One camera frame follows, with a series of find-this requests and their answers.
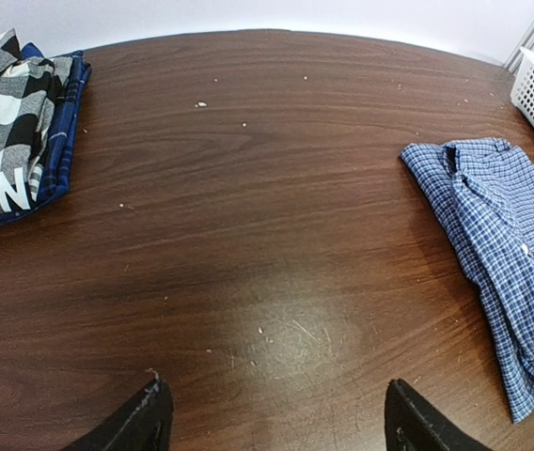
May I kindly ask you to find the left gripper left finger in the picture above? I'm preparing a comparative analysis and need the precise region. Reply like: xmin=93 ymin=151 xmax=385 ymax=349
xmin=64 ymin=370 xmax=174 ymax=450

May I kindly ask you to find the blue checked long sleeve shirt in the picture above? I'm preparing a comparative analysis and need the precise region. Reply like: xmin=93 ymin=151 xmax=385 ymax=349
xmin=400 ymin=138 xmax=534 ymax=423

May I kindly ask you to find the black white plaid shirt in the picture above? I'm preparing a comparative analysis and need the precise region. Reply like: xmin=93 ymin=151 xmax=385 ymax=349
xmin=0 ymin=29 xmax=73 ymax=184

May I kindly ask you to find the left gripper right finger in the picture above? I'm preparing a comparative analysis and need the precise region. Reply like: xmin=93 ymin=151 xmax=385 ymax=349
xmin=385 ymin=379 xmax=489 ymax=451

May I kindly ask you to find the dark blue shirt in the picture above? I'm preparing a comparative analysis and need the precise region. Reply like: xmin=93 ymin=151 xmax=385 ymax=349
xmin=0 ymin=50 xmax=91 ymax=226

